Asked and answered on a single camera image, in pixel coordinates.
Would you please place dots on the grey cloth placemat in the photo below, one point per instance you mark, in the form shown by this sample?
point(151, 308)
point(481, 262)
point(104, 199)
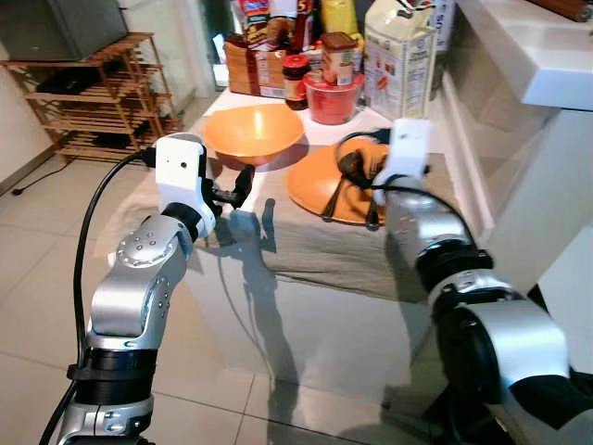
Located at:
point(315, 255)

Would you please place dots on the wooden slatted shelf rack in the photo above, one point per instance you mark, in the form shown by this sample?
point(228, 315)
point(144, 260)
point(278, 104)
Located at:
point(102, 116)

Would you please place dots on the white counter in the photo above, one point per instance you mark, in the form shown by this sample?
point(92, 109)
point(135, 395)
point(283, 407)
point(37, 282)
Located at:
point(537, 56)

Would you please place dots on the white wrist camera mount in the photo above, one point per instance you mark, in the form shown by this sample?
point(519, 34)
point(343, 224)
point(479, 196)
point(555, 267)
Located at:
point(408, 153)
point(181, 176)

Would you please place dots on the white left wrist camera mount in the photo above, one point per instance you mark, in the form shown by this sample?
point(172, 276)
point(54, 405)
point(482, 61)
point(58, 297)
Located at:
point(181, 176)

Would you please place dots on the white mug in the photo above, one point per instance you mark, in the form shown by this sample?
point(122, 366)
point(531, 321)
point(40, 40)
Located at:
point(190, 138)

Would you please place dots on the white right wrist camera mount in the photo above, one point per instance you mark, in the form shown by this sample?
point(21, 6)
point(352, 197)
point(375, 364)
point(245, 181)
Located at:
point(408, 153)

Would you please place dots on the red blue snack bag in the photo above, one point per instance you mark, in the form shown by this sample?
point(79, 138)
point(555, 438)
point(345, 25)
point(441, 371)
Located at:
point(264, 20)

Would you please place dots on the yellow bottle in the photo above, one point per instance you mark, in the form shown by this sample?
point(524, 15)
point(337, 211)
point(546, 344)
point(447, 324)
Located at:
point(339, 14)

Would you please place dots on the white printed container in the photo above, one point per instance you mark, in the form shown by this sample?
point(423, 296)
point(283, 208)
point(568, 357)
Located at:
point(443, 23)

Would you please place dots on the jar with brown lid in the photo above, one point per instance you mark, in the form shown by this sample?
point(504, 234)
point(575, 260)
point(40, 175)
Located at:
point(338, 57)

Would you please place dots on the red plastic bowl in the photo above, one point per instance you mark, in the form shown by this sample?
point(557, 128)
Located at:
point(332, 104)

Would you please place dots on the dark grey box appliance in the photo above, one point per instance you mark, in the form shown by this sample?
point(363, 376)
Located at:
point(56, 26)

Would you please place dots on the brown food box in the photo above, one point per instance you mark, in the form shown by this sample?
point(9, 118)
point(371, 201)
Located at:
point(252, 69)

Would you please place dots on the orange plate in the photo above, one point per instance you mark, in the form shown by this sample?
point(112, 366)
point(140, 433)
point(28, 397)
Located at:
point(310, 190)

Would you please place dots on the black item on rack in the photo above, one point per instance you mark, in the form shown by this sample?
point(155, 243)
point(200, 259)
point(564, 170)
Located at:
point(63, 82)

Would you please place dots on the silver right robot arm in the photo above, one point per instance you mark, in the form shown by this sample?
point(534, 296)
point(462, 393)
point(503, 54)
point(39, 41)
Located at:
point(500, 343)

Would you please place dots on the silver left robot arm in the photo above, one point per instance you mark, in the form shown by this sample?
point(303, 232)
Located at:
point(130, 297)

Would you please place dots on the white drink carton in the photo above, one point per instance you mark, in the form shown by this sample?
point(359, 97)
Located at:
point(398, 60)

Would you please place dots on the orange bowl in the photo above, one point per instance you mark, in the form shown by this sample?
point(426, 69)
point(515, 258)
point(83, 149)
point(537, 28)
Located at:
point(252, 130)

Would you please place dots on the small dark jar red lid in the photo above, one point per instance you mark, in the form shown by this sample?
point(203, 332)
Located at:
point(295, 82)

